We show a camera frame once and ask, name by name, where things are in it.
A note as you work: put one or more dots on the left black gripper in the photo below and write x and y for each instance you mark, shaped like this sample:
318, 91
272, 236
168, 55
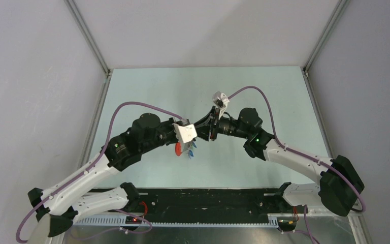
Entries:
169, 123

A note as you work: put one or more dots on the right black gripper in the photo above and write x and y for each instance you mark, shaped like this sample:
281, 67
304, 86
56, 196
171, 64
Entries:
205, 126

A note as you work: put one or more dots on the metal key holder red handle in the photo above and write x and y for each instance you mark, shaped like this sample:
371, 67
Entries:
181, 149

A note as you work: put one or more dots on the blue key tag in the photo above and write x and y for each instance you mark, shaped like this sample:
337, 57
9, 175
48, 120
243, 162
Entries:
191, 149

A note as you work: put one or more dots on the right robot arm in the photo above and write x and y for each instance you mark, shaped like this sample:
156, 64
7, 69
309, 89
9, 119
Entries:
338, 183

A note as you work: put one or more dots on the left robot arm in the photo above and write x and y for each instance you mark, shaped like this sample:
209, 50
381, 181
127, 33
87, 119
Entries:
61, 206

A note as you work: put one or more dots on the left controller board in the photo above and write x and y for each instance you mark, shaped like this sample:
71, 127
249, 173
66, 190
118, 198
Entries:
129, 220

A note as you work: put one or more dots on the controller board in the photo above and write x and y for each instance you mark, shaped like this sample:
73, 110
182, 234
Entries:
286, 225
129, 220

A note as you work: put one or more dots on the right controller board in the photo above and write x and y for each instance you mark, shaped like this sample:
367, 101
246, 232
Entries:
286, 225

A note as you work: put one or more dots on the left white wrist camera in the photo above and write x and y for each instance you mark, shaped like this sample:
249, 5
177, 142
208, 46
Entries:
185, 131

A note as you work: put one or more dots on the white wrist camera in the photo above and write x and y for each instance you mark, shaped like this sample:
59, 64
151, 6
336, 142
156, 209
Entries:
221, 101
185, 131

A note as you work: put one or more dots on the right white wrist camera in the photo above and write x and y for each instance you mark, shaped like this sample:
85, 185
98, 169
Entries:
221, 101

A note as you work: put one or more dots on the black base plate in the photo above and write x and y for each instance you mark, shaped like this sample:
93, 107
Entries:
210, 205

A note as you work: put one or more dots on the slotted cable duct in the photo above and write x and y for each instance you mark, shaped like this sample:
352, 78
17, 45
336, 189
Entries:
118, 221

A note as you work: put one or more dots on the left aluminium frame post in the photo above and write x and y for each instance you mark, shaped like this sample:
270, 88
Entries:
86, 33

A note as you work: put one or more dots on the aluminium frame post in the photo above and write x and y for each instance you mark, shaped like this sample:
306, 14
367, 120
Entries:
328, 29
86, 33

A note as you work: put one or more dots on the right aluminium frame post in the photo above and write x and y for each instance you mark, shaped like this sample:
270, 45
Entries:
328, 29

